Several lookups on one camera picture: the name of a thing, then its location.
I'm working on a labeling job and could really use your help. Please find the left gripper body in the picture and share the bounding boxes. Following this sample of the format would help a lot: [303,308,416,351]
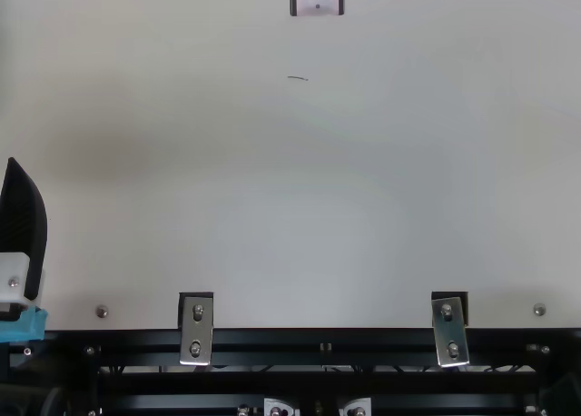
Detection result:
[0,302,49,344]

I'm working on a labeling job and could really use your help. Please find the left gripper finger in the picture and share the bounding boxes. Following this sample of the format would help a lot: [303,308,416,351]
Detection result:
[0,156,49,309]

